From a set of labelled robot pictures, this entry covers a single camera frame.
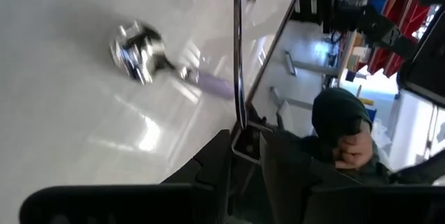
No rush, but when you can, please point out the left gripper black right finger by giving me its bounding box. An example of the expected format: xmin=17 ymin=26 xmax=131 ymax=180
xmin=259 ymin=129 xmax=445 ymax=224

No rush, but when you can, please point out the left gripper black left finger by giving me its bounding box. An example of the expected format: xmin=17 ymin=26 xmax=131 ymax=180
xmin=19 ymin=129 xmax=233 ymax=224

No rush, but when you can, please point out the black mirror-finish spoon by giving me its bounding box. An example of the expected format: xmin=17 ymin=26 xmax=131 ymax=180
xmin=232 ymin=0 xmax=248 ymax=131

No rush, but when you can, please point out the person's hand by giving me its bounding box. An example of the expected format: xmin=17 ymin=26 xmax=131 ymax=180
xmin=332 ymin=121 xmax=375 ymax=170

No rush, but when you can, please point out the person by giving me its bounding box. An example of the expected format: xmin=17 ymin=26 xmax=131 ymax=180
xmin=277 ymin=87 xmax=396 ymax=187

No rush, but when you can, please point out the red tool cabinet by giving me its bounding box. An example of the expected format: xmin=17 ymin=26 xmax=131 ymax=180
xmin=366 ymin=0 xmax=432 ymax=79

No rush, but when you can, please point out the lilac-handled silver spoon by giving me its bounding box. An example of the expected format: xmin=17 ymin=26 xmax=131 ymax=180
xmin=108 ymin=20 xmax=236 ymax=102

